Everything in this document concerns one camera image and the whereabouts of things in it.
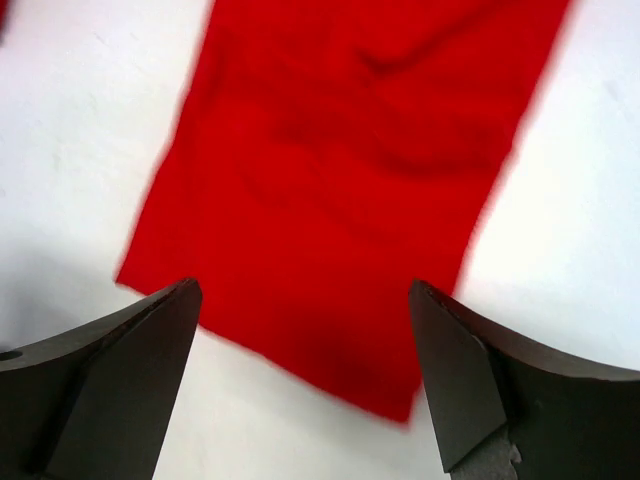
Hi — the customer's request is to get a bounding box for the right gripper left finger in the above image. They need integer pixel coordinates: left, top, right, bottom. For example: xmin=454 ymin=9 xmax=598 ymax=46
xmin=1 ymin=279 xmax=202 ymax=480

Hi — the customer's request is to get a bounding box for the folded red t shirt stack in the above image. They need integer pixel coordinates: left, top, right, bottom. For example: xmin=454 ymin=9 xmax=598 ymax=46
xmin=0 ymin=0 xmax=12 ymax=41

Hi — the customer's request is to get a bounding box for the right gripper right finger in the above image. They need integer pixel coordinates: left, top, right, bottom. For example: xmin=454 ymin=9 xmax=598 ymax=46
xmin=409 ymin=281 xmax=639 ymax=480

